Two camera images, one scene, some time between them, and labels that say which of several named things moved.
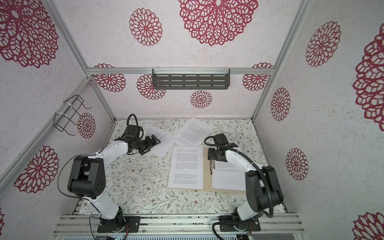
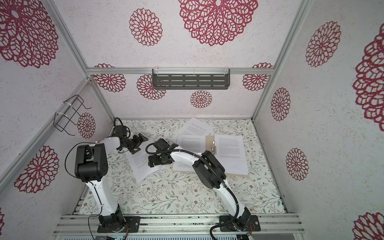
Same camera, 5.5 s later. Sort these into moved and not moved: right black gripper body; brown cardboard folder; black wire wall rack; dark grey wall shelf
Moved: right black gripper body; brown cardboard folder
Not moved: dark grey wall shelf; black wire wall rack
